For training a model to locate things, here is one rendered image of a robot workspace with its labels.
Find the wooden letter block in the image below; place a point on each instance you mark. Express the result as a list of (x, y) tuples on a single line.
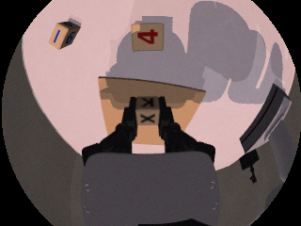
[(147, 110), (63, 34), (147, 37)]

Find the orange flat mat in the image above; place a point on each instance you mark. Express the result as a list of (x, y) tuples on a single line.
[(116, 92)]

